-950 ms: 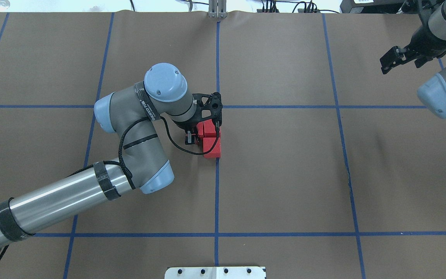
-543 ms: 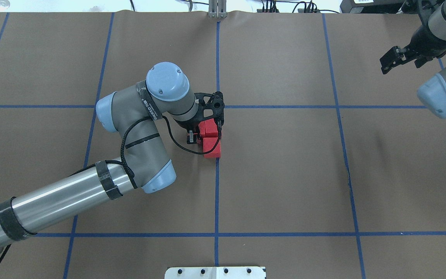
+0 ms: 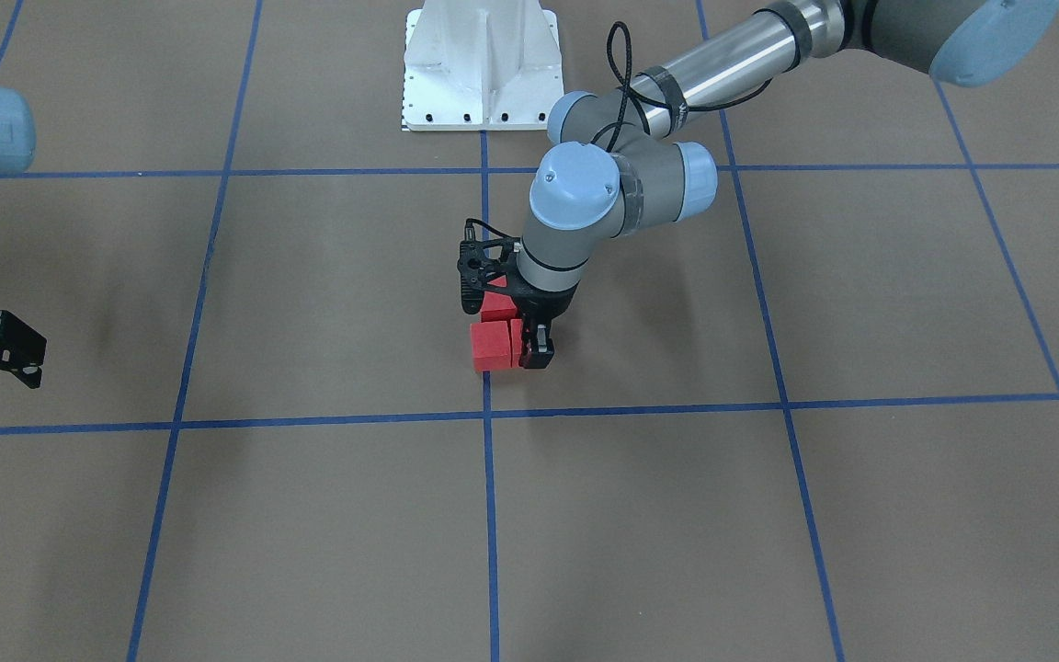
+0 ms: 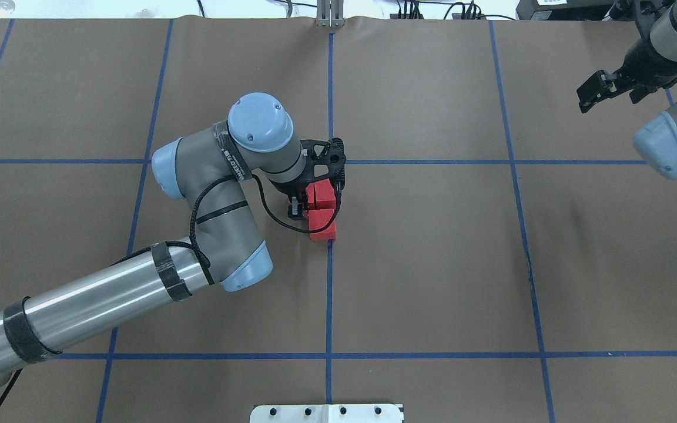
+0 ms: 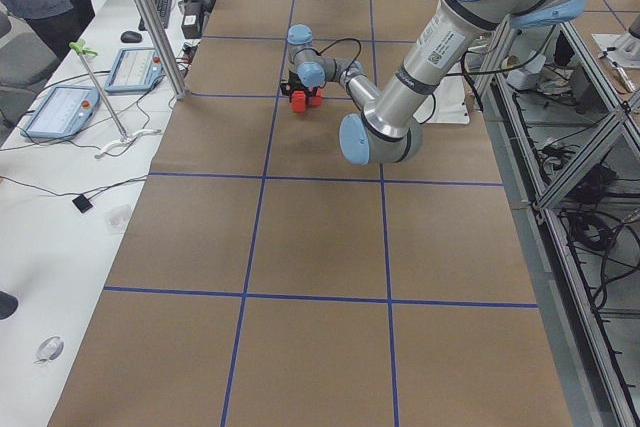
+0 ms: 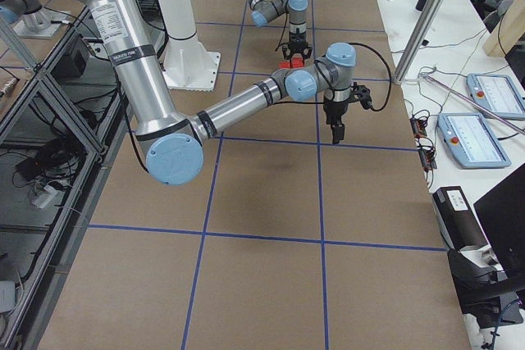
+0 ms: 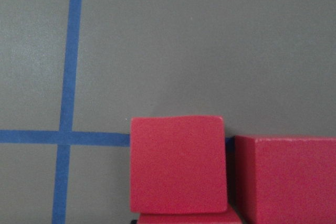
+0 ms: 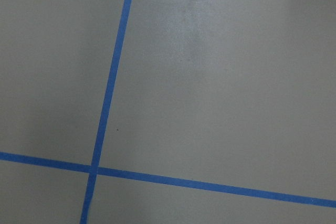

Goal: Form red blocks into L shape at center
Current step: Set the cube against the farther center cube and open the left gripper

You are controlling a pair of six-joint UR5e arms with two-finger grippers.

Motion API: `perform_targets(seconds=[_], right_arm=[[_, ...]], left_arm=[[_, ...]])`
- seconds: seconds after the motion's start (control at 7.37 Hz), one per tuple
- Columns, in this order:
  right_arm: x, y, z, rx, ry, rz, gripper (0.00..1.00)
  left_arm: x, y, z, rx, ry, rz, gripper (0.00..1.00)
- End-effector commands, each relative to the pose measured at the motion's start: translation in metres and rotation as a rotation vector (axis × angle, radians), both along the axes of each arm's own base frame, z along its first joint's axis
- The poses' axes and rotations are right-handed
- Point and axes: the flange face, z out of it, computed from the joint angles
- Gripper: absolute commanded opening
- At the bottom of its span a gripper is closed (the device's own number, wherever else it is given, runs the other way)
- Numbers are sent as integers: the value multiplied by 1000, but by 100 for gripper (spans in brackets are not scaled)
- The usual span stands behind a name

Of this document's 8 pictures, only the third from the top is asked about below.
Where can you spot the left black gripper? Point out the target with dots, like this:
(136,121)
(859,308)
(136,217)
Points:
(549,303)

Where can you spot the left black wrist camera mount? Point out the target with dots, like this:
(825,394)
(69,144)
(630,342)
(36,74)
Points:
(487,263)

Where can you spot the white camera mast base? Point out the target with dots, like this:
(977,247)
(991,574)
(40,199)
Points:
(480,66)

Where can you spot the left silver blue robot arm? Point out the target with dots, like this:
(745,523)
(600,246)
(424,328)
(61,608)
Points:
(614,167)

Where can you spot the red block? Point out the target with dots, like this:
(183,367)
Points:
(498,306)
(516,335)
(491,345)

